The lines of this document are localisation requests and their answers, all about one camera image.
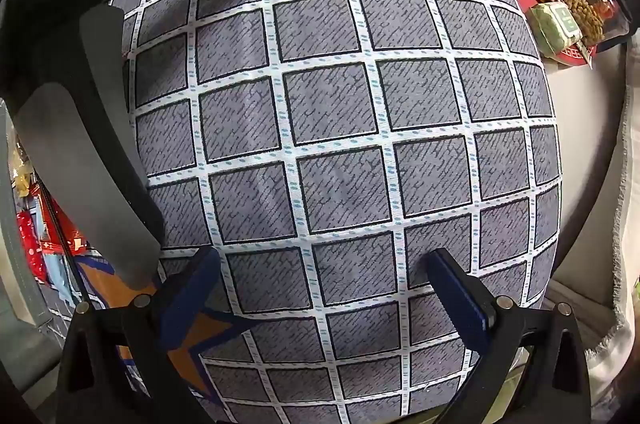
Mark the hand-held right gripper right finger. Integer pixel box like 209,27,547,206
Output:
425,248,594,424

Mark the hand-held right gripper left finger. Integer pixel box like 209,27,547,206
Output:
59,247,222,424

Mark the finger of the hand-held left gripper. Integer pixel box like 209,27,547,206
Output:
12,82,167,292
77,4,151,185

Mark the clear bag of brown snacks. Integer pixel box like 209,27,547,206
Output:
562,0,610,49

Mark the orange packet with blue star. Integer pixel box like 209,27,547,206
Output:
75,249,252,401

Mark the yellow snack packet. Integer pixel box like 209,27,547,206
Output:
12,168,35,199

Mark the red dotted snack packet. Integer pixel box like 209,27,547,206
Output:
16,209,49,281

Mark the light blue snack packet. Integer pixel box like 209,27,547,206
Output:
42,254,82,301

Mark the white fringed cloth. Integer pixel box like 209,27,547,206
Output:
542,39,640,424

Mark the grey checked cloth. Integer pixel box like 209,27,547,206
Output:
107,0,563,424

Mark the green snack packet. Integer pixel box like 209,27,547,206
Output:
529,2,584,56

